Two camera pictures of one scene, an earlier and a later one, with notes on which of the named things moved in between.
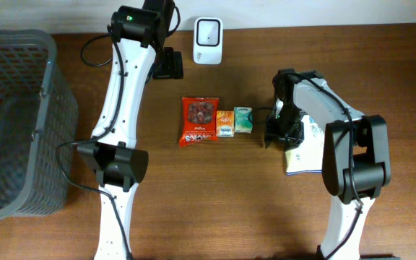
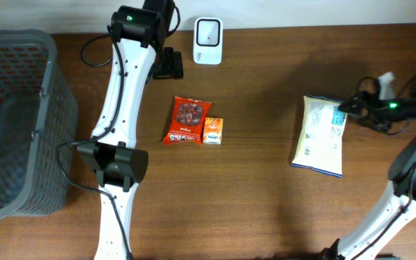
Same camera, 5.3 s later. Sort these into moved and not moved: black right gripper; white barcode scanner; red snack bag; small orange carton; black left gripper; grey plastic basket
Moved: red snack bag; black right gripper; small orange carton
Not moved: black left gripper; grey plastic basket; white barcode scanner
